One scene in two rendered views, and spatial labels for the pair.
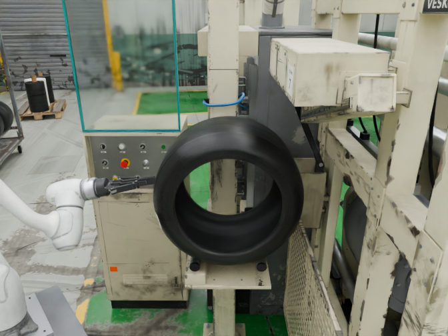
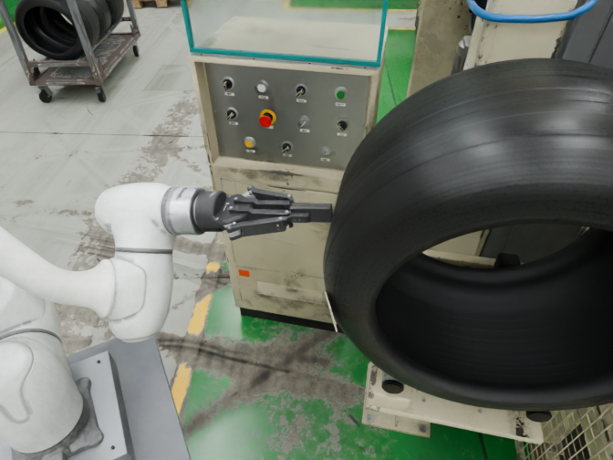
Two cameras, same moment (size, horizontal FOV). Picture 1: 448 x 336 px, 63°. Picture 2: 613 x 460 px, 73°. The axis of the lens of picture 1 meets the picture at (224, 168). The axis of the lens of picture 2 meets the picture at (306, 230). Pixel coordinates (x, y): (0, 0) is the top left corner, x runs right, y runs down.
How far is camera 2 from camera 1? 0.87 m
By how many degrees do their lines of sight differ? 22
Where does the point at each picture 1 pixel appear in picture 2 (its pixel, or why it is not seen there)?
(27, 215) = (36, 284)
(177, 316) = (329, 343)
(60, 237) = (119, 322)
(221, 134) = (576, 141)
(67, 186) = (134, 204)
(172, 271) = not seen: hidden behind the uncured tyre
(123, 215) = not seen: hidden behind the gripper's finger
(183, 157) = (431, 197)
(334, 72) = not seen: outside the picture
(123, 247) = (259, 248)
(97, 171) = (218, 126)
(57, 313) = (143, 387)
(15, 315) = (54, 431)
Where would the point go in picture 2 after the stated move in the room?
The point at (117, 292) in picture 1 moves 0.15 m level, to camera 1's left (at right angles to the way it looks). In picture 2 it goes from (247, 300) to (217, 295)
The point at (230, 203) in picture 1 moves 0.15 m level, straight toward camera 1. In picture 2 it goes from (469, 239) to (473, 286)
